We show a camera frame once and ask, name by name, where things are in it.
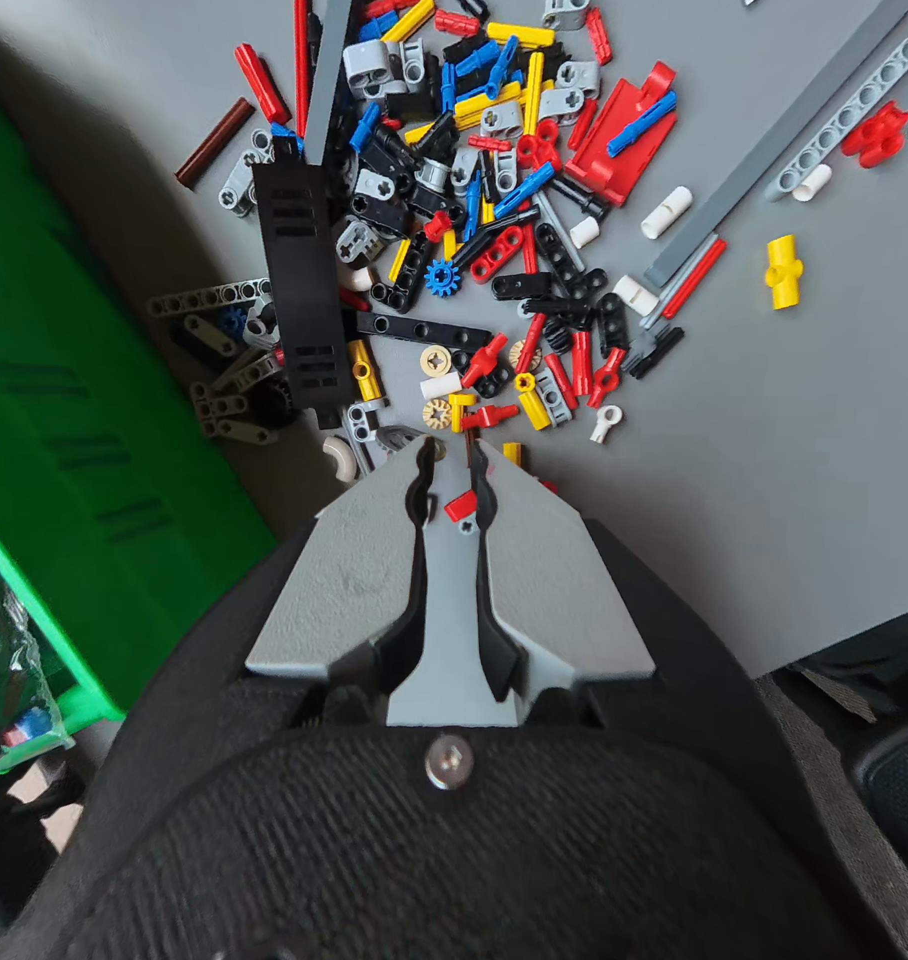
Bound light grey holed liftarm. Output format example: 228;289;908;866
765;35;908;204

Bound red cross connector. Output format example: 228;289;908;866
842;101;908;168

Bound long dark grey beam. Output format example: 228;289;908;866
304;0;354;165
643;0;908;288

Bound red panel piece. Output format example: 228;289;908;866
564;61;679;207

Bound pile of small building pieces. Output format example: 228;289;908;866
146;0;688;500

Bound long red axle rod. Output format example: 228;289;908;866
293;0;311;140

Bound brown axle rod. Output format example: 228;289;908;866
175;97;256;189

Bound black vented panel piece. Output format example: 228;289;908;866
251;142;359;430

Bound black mesh office chair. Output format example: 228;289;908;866
847;716;908;837

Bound short red axle connector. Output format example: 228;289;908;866
234;43;292;126

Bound yellow cross connector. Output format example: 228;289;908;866
765;234;805;311

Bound clear plastic bags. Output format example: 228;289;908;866
0;540;76;774

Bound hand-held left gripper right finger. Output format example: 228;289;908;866
472;439;658;702

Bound green storage bin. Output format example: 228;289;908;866
0;69;277;781

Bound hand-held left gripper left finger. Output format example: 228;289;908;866
245;436;436;695

